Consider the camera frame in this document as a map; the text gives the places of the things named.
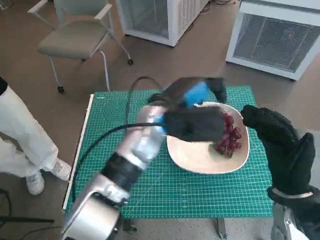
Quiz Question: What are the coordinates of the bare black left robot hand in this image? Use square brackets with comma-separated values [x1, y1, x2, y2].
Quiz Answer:
[161, 76, 228, 109]

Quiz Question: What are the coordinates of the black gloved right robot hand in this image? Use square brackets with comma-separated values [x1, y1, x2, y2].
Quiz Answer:
[241, 104, 316, 195]

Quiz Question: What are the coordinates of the red toy grape bunch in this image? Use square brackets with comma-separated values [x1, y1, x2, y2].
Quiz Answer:
[214, 112, 243, 159]

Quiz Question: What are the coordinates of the white plate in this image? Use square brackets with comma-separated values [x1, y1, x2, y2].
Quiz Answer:
[166, 101, 251, 175]

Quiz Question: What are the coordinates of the white mesh cabinet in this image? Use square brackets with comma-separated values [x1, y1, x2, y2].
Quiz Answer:
[116, 0, 210, 47]
[225, 0, 320, 82]

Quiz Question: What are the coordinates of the metal table leg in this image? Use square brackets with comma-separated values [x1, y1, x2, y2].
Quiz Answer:
[121, 216, 138, 234]
[215, 217, 229, 240]

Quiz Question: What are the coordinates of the green cutting mat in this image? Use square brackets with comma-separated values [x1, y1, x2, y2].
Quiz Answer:
[62, 85, 274, 219]

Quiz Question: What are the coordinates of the person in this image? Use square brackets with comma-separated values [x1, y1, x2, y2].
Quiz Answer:
[0, 76, 72, 196]

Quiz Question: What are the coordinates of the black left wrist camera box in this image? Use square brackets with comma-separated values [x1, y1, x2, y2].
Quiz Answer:
[163, 106, 226, 143]

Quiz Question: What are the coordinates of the thin black looped cable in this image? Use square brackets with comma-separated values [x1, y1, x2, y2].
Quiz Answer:
[126, 75, 165, 126]

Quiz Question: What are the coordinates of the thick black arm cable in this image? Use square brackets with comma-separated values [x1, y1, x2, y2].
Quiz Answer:
[70, 121, 166, 202]

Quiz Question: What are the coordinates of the gray chair with white frame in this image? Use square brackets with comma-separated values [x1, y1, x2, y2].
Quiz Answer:
[26, 0, 135, 95]

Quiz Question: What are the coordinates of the black floor cable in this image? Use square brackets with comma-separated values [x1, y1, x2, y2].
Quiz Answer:
[0, 188, 55, 240]

